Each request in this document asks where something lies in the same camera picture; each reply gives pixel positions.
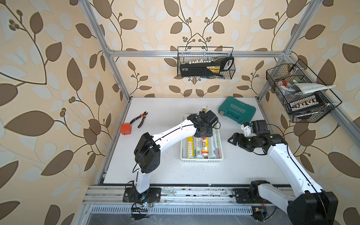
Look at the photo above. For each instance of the white text wrap roll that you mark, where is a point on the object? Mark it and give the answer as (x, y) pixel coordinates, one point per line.
(212, 150)

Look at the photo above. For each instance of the red black pliers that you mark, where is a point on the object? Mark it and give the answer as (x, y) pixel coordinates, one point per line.
(142, 117)

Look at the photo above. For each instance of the white plastic perforated basket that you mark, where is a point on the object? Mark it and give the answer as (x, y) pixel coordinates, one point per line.
(195, 150)

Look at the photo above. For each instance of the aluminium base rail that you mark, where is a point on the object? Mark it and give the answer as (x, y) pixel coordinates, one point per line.
(171, 195)

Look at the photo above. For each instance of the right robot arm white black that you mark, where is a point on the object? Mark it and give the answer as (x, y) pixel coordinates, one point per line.
(310, 204)

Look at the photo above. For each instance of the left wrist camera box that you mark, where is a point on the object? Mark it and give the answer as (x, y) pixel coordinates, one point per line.
(210, 118)

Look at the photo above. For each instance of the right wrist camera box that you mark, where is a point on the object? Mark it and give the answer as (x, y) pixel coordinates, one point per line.
(255, 128)

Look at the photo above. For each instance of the green plastic tool case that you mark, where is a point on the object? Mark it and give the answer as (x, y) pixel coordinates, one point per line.
(237, 110)

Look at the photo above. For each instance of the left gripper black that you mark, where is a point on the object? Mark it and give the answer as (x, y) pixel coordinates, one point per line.
(212, 131)

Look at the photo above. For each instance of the back wall wire basket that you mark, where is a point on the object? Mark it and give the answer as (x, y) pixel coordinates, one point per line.
(192, 53)

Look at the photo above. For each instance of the wall wire basket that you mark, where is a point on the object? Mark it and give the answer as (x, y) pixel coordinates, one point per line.
(192, 53)
(282, 77)

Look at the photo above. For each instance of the white paper in right basket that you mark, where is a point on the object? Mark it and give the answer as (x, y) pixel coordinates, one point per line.
(307, 88)

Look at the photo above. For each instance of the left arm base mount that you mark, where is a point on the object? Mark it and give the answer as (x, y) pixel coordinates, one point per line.
(152, 195)

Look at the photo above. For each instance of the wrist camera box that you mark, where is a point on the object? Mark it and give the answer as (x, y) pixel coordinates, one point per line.
(255, 128)
(210, 118)

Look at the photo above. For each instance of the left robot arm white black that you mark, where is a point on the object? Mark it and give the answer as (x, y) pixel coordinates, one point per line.
(149, 148)

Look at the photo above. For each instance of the socket set in right basket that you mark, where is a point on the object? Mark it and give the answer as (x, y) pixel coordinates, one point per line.
(305, 104)

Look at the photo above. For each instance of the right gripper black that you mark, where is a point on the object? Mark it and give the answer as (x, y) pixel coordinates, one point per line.
(240, 142)

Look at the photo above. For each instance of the white green wrap roll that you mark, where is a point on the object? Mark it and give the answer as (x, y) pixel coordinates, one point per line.
(217, 146)

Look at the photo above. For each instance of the orange red cube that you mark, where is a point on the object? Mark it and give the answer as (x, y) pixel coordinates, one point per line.
(126, 129)

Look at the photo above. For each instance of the black yellow tool in basket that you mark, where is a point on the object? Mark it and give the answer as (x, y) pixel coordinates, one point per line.
(219, 68)

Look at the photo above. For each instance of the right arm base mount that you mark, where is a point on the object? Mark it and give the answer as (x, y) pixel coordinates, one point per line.
(242, 196)

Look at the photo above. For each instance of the right wall wire basket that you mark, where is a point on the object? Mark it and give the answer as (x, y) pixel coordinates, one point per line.
(282, 77)

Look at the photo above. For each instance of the yellow red-end wrap roll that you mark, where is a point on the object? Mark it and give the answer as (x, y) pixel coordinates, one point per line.
(205, 147)

